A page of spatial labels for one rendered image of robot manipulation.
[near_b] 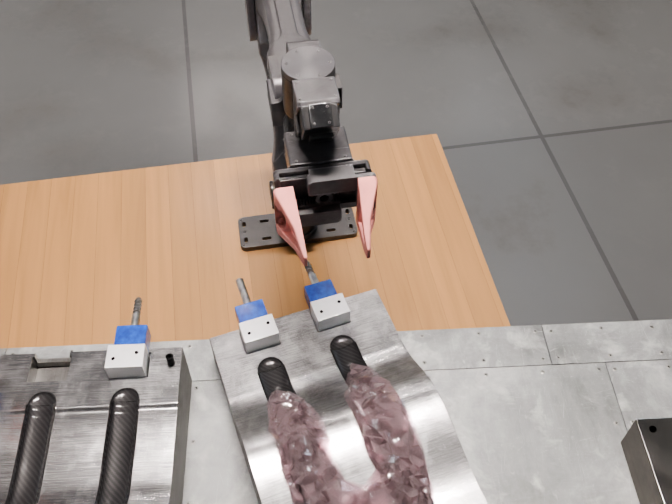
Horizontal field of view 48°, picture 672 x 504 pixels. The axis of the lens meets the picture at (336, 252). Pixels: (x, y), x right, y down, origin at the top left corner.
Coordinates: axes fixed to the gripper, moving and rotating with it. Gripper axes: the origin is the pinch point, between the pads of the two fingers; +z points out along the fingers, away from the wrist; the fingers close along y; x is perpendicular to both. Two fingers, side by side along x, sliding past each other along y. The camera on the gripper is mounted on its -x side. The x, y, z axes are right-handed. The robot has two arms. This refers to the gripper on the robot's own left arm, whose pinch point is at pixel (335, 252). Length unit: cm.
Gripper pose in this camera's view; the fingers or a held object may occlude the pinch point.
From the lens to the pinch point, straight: 75.3
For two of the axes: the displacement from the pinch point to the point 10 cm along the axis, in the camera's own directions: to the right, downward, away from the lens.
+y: 9.9, -1.3, 1.1
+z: 1.7, 7.8, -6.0
